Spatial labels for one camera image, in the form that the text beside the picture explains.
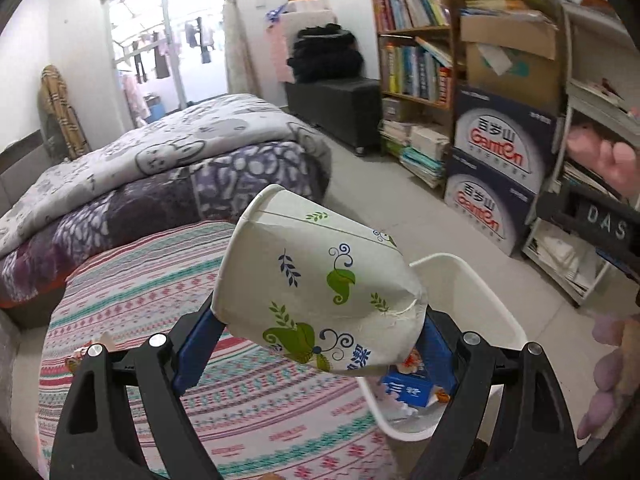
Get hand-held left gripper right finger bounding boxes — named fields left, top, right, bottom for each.
left=410, top=309, right=585, bottom=480

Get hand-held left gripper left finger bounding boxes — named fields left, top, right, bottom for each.
left=50, top=295, right=227, bottom=480

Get orange snack wrapper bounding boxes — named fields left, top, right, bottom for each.
left=397, top=347, right=426, bottom=376

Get blue carton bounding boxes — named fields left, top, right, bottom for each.
left=381, top=367, right=441, bottom=408

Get white tissue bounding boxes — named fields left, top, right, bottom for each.
left=382, top=399, right=431, bottom=423

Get white plastic waste bin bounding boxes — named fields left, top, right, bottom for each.
left=357, top=253, right=528, bottom=442

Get leaf print paper cup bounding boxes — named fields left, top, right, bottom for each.
left=210, top=184, right=430, bottom=378

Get person's right hand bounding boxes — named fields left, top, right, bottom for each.
left=577, top=312, right=640, bottom=441

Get pile of white booklets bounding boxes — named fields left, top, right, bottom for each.
left=530, top=235, right=601, bottom=296

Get pink soft toy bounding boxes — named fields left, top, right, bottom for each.
left=567, top=124, right=610, bottom=161

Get white shelf unit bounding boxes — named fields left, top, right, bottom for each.
left=520, top=0, right=640, bottom=306

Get red snack wrapper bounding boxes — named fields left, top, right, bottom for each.
left=64, top=332, right=118, bottom=373

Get blue white cardboard box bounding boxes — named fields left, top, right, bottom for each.
left=452, top=85, right=558, bottom=196
left=444, top=147, right=538, bottom=256

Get brown cardboard box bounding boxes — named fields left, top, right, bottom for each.
left=460, top=10, right=568, bottom=106

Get purple patterned blanket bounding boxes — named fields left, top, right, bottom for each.
left=0, top=140, right=331, bottom=311

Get stack of lying books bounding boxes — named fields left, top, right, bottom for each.
left=378, top=97, right=451, bottom=188

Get grey cartoon print quilt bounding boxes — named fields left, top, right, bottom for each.
left=0, top=92, right=333, bottom=256

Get row of upright books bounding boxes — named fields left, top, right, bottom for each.
left=372, top=0, right=451, bottom=33
left=380, top=37, right=453, bottom=106

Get grey bed headboard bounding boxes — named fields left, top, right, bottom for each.
left=0, top=130, right=51, bottom=216

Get wooden bookshelf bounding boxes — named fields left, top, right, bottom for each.
left=365, top=0, right=463, bottom=171

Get black storage bench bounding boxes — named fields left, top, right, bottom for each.
left=285, top=77, right=383, bottom=153

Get brown plaid folded chair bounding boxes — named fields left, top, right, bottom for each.
left=40, top=64, right=92, bottom=161

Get hanging clothes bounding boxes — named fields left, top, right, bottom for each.
left=117, top=15, right=221, bottom=86

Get white pink storage cabinet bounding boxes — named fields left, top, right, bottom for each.
left=267, top=0, right=336, bottom=83

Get white lace curtain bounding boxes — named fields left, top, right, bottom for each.
left=210, top=0, right=261, bottom=98

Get pile of black clothes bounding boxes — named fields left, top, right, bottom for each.
left=286, top=25, right=365, bottom=83

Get glass sliding door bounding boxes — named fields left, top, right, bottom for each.
left=100, top=0, right=236, bottom=126

